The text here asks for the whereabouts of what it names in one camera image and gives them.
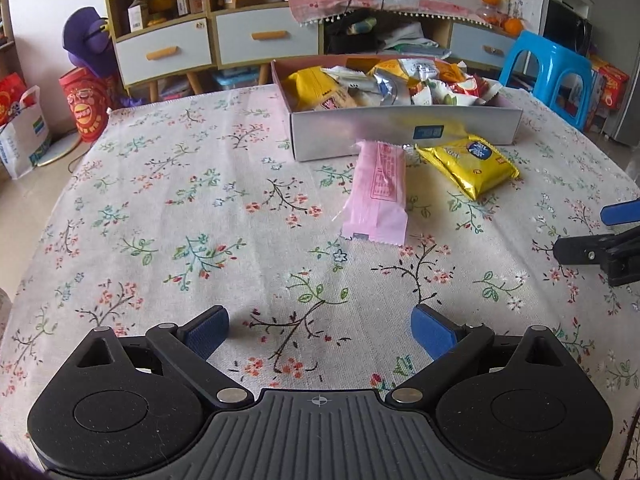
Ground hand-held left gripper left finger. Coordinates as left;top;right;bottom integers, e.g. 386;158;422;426
74;306;255;410

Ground yellow packet blue label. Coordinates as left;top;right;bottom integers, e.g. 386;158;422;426
415;134;521;201

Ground long wooden console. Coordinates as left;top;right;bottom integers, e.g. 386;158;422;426
320;7;518;73

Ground red gift bag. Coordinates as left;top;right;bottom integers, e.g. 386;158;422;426
0;72;28;126

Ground pink snack packet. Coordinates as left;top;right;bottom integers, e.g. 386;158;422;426
332;140;408;246

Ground pink cardboard box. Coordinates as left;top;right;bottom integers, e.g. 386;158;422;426
270;57;523;162

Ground blue plastic stool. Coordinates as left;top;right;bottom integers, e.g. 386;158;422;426
498;30;596;132

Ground black microwave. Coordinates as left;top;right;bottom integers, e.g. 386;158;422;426
542;0;596;56

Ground glass jar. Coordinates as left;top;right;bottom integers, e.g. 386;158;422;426
477;2;506;26

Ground tall wooden shelf cabinet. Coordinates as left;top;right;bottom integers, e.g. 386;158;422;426
100;0;216;106

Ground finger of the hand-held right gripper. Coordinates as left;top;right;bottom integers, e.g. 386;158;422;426
554;227;640;267
600;201;640;226

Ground colourful carton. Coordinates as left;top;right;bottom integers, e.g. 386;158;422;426
585;55;631;131

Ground white red triangular packet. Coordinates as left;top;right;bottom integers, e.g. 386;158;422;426
450;77;501;106

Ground clear bin blue lid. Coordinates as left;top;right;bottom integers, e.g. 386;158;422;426
212;67;261;93

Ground purple plush toy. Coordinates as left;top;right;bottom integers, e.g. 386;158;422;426
62;6;121;78

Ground round white floor base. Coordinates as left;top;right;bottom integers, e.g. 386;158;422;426
37;132;83;167

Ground white shopping bag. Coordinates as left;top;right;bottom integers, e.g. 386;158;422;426
0;85;53;181

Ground pile of white papers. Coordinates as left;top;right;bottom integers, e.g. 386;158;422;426
382;25;453;58

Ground black bag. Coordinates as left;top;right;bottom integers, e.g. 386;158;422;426
325;20;386;56

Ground silver blue-print snack packet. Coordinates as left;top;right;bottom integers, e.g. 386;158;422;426
400;58;441;81

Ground beige snack packet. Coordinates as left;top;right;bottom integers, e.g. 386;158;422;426
312;85;361;110

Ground red round drum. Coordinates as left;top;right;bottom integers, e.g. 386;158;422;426
58;67;113;143

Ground large plain yellow packet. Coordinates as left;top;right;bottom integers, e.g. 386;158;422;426
282;66;346;111

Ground white drawer with lock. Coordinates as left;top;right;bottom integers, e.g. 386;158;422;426
114;18;213;86

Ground long silver packet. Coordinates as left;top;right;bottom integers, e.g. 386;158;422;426
372;69;416;106

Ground yellow packet printed text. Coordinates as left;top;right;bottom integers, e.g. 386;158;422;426
367;57;413;80

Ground wide white drawer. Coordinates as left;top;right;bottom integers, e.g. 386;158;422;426
215;7;321;66

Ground small white drawer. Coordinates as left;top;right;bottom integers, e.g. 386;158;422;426
448;22;516;68

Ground pink fringed cloth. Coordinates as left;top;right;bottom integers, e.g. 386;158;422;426
282;0;516;28

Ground white green printed packet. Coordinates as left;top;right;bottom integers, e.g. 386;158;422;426
410;80;451;107

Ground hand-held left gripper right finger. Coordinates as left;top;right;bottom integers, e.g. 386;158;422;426
387;304;571;408

